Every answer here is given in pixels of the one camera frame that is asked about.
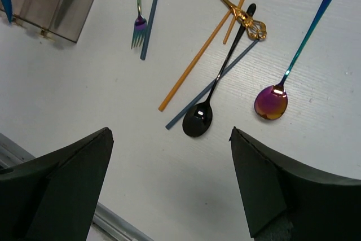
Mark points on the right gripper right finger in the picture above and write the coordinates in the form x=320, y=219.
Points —
x=285, y=199

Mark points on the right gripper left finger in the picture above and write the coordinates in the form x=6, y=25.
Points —
x=53, y=197

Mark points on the rainbow spoon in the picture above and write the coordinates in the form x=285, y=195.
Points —
x=271, y=103

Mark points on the black spoon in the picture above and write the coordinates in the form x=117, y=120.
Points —
x=199, y=118

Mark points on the orange chopstick long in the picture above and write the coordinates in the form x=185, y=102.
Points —
x=192, y=64

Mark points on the gold ornate fork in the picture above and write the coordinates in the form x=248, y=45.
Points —
x=255, y=29

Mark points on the rainbow fork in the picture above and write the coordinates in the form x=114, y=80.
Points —
x=140, y=27

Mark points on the blue chopstick near fork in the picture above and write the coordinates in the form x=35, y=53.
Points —
x=148, y=30

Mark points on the orange chopstick short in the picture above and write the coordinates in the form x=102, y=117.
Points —
x=239, y=6

